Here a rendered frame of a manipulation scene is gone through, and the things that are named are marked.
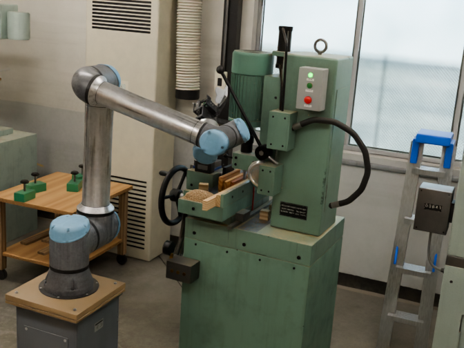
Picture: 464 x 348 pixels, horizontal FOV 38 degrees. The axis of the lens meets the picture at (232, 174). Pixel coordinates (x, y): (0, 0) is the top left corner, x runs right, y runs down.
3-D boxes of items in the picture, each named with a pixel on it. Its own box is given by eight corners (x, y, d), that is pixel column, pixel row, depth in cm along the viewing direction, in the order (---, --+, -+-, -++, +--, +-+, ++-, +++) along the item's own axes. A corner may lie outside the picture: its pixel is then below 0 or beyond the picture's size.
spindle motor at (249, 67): (238, 119, 301) (243, 48, 293) (275, 124, 294) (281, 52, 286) (220, 124, 286) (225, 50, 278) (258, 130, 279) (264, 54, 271)
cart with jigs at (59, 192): (57, 246, 458) (57, 155, 442) (130, 263, 438) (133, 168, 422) (-11, 280, 399) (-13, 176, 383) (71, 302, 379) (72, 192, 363)
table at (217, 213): (222, 178, 337) (223, 166, 336) (279, 188, 325) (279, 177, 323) (157, 208, 284) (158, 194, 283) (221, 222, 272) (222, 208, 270)
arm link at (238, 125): (244, 143, 234) (215, 157, 239) (255, 137, 245) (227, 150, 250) (233, 119, 234) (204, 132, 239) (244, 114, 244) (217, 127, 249)
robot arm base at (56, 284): (74, 301, 252) (74, 277, 249) (33, 289, 259) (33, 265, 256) (103, 283, 269) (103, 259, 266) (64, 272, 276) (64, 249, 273)
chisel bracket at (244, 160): (237, 168, 300) (239, 149, 298) (266, 173, 295) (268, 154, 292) (230, 171, 294) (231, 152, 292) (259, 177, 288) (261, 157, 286)
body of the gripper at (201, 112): (208, 92, 259) (206, 113, 251) (222, 105, 264) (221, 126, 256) (193, 102, 263) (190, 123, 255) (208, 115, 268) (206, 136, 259)
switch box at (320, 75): (300, 106, 266) (304, 65, 262) (324, 110, 262) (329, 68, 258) (295, 108, 261) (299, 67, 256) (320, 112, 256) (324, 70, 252)
